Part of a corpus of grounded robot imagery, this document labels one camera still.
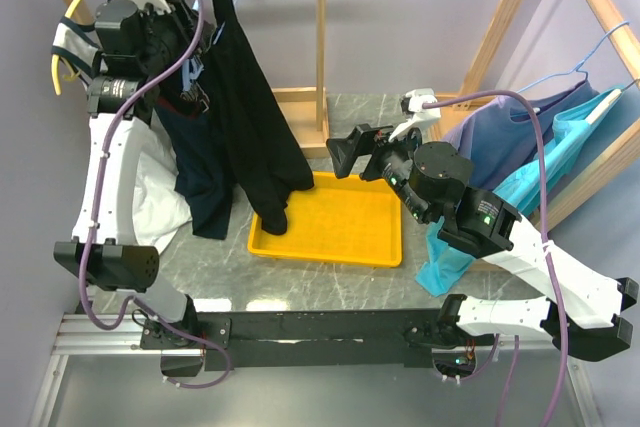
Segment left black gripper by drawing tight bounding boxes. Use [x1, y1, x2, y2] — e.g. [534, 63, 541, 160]
[136, 0, 215, 75]

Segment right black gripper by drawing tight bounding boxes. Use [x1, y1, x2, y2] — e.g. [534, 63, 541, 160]
[324, 119, 433, 224]

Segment light blue hanger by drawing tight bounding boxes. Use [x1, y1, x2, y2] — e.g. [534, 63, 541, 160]
[181, 0, 239, 94]

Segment black tank top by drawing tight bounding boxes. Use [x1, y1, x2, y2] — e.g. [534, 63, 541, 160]
[200, 0, 314, 235]

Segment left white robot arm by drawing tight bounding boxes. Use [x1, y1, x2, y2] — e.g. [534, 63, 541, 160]
[53, 0, 203, 349]

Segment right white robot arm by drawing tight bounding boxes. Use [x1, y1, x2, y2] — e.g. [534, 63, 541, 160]
[326, 124, 639, 362]

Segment yellow hanger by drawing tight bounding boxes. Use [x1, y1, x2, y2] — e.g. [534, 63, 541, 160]
[50, 0, 83, 96]

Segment navy jersey tank top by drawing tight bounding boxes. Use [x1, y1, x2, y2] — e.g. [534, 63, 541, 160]
[154, 0, 236, 241]

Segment white tank top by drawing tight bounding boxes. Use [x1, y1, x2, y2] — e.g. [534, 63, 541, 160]
[52, 17, 191, 252]

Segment wooden hanger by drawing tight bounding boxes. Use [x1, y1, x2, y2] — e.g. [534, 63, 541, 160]
[585, 78, 639, 125]

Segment yellow plastic tray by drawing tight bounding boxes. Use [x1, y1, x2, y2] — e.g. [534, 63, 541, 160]
[247, 171, 403, 268]

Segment left wooden clothes rack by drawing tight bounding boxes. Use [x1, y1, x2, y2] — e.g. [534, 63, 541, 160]
[63, 0, 329, 159]

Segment wooden clothes rack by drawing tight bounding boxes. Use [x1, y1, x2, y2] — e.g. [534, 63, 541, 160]
[63, 0, 329, 159]
[422, 0, 640, 271]

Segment purple blue shirt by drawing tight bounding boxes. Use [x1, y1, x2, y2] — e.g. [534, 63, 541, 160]
[443, 81, 598, 190]

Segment cyan shirt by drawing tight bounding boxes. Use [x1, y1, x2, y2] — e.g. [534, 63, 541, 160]
[416, 87, 620, 296]

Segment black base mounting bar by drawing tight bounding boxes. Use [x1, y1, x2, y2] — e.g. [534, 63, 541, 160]
[139, 309, 496, 373]

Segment right wooden clothes rack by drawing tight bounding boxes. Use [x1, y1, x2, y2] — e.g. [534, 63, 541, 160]
[422, 0, 640, 271]

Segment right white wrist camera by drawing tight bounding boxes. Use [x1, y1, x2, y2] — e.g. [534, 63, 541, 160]
[389, 88, 441, 142]

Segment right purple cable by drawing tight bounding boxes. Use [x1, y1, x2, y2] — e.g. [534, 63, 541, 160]
[424, 90, 571, 427]

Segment purple cable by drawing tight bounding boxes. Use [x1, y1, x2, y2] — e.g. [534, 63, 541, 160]
[78, 0, 234, 389]
[424, 90, 571, 427]

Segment blue wire hanger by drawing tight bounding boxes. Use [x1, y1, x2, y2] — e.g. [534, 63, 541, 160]
[514, 20, 631, 96]

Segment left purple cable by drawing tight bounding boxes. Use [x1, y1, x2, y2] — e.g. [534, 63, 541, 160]
[78, 0, 234, 389]

